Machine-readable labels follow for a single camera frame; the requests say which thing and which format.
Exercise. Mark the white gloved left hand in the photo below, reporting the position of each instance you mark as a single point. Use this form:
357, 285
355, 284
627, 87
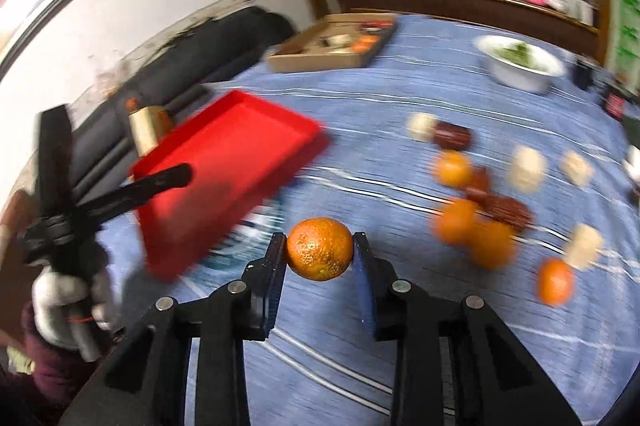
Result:
56, 296

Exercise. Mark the tan paper bag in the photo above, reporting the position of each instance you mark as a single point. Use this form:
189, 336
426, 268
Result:
148, 125

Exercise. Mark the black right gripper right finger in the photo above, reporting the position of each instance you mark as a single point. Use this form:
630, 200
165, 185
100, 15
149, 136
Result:
455, 361

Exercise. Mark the beige cylindrical cake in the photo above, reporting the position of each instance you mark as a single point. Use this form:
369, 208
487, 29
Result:
421, 126
583, 247
576, 169
527, 169

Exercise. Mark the orange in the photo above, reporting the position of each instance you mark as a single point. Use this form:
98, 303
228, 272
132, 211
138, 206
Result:
319, 249

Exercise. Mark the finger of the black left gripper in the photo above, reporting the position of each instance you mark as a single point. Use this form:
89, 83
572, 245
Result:
133, 195

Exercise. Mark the cardboard box with items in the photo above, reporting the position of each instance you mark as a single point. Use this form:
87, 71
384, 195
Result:
337, 41

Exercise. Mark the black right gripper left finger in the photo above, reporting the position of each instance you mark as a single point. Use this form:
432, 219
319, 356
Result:
143, 380

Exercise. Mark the red date fruit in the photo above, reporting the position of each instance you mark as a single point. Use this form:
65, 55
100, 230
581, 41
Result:
450, 136
509, 211
479, 187

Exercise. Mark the blue plaid tablecloth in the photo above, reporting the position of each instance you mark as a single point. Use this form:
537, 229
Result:
375, 179

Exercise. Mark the orange fruit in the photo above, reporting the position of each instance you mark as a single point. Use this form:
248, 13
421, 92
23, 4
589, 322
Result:
454, 225
555, 282
453, 169
491, 245

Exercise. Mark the black sofa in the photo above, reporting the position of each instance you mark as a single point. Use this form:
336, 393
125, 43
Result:
214, 51

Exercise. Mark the white bowl with greens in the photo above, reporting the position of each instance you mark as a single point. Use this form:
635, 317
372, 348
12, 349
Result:
519, 64

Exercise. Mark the red plastic tray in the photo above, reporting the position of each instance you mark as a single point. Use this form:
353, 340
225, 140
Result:
241, 150

